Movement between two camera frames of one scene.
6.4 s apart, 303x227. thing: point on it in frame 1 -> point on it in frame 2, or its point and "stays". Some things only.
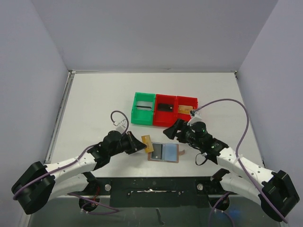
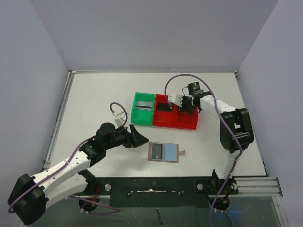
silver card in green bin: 144,105 stays
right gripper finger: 180,124 -> 185,108
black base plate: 156,191 stays
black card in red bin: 165,107 stays
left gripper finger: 128,152 -> 131,144
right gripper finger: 182,137 -> 191,109
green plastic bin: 143,117 stays
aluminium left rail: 60,115 stays
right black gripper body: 180,132 -> 183,104
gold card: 147,140 -> 186,112
